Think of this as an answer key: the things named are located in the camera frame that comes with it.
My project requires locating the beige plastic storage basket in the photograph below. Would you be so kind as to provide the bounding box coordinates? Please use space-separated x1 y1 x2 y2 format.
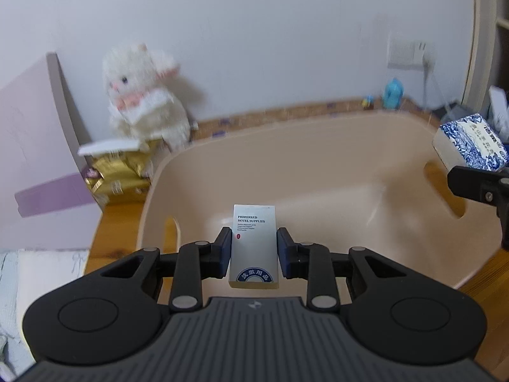
137 111 501 287

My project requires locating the white bed sheet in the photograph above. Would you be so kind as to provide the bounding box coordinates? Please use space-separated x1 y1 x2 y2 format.
1 250 89 381

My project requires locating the white wooden shelf frame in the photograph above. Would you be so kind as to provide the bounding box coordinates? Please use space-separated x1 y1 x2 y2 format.
462 0 508 111

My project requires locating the grey side cabinet top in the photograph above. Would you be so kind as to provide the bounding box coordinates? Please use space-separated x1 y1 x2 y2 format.
432 102 472 124

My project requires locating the white charging cable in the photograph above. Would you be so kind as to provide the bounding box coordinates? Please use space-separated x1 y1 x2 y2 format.
422 57 458 117

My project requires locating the pink purple bed headboard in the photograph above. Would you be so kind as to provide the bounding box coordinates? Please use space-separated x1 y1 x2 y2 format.
1 53 102 250

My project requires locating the blue small figurine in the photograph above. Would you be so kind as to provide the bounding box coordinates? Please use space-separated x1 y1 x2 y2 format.
382 78 404 110

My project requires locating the white wall socket plate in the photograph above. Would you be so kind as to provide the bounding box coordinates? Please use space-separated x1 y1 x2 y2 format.
387 37 435 71

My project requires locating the white phone stand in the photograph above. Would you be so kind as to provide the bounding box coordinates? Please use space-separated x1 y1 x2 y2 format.
488 85 509 131

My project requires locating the white hotel supplies box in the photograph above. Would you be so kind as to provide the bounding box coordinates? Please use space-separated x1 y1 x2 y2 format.
229 204 279 290

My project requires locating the white plush bunny toy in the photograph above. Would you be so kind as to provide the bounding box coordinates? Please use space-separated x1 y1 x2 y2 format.
102 43 191 151

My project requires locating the gold tissue pack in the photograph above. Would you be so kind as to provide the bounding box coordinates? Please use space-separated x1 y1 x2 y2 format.
78 138 158 207

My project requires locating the blue white porcelain pattern box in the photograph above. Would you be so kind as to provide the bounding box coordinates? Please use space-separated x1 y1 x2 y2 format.
432 114 508 172

